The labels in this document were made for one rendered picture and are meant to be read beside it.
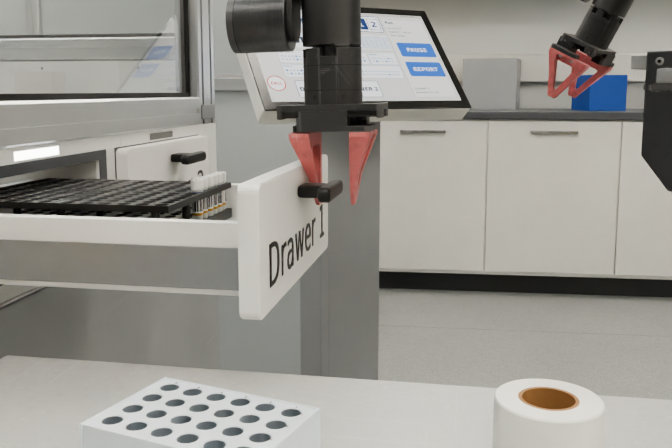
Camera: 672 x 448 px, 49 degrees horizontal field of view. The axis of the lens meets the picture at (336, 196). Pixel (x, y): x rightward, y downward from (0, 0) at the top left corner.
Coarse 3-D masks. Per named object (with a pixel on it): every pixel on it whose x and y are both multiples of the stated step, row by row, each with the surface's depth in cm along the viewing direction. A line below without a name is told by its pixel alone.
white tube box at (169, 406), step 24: (168, 384) 52; (192, 384) 52; (120, 408) 48; (144, 408) 48; (168, 408) 48; (192, 408) 48; (216, 408) 48; (240, 408) 48; (264, 408) 49; (288, 408) 48; (312, 408) 48; (96, 432) 45; (120, 432) 44; (144, 432) 45; (168, 432) 45; (192, 432) 45; (216, 432) 45; (240, 432) 45; (264, 432) 45; (288, 432) 44; (312, 432) 47
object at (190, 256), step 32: (0, 224) 64; (32, 224) 63; (64, 224) 63; (96, 224) 62; (128, 224) 62; (160, 224) 61; (192, 224) 61; (224, 224) 60; (0, 256) 64; (32, 256) 64; (64, 256) 63; (96, 256) 62; (128, 256) 62; (160, 256) 61; (192, 256) 61; (224, 256) 60; (96, 288) 63; (128, 288) 63; (160, 288) 62; (192, 288) 62; (224, 288) 61
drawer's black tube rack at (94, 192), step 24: (0, 192) 74; (24, 192) 75; (48, 192) 75; (72, 192) 74; (96, 192) 74; (120, 192) 75; (144, 192) 74; (168, 192) 74; (192, 192) 74; (120, 216) 77; (144, 216) 77; (168, 216) 78; (192, 216) 77; (216, 216) 78
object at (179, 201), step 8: (224, 184) 80; (208, 192) 75; (216, 192) 77; (168, 200) 69; (176, 200) 69; (184, 200) 69; (192, 200) 71; (152, 208) 65; (160, 208) 65; (168, 208) 65; (176, 208) 67
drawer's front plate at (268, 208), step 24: (288, 168) 70; (240, 192) 58; (264, 192) 59; (288, 192) 67; (240, 216) 58; (264, 216) 59; (288, 216) 67; (312, 216) 78; (240, 240) 58; (264, 240) 60; (240, 264) 59; (264, 264) 60; (240, 288) 59; (264, 288) 60; (288, 288) 68; (240, 312) 59; (264, 312) 60
